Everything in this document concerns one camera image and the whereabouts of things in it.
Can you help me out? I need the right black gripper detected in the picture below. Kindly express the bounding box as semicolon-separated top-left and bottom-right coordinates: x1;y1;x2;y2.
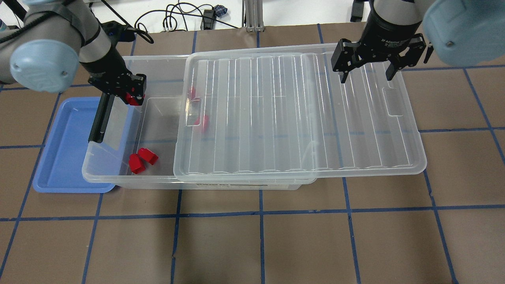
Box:
331;11;427;84

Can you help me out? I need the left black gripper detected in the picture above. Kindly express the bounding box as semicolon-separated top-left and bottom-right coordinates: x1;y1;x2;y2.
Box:
87;59;147;104

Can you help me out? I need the clear plastic box lid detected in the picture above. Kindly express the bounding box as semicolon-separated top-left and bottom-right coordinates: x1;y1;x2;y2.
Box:
174;43;427;183

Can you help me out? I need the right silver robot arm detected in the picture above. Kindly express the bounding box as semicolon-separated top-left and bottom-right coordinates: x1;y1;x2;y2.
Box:
331;0;505;83

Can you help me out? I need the clear plastic storage box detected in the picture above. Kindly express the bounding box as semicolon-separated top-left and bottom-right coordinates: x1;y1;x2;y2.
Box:
82;55;318;191

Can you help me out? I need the red block pair upper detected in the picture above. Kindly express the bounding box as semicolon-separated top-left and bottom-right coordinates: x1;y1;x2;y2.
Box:
128;148;159;174

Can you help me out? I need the blue plastic tray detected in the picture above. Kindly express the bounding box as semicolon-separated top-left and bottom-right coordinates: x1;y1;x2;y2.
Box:
33;97;139;193

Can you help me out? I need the black box latch handle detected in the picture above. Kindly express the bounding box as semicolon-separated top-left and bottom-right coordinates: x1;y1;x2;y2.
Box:
88;92;114;143

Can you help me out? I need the aluminium frame post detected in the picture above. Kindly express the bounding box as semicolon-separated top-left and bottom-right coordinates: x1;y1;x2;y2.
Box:
242;0;265;32

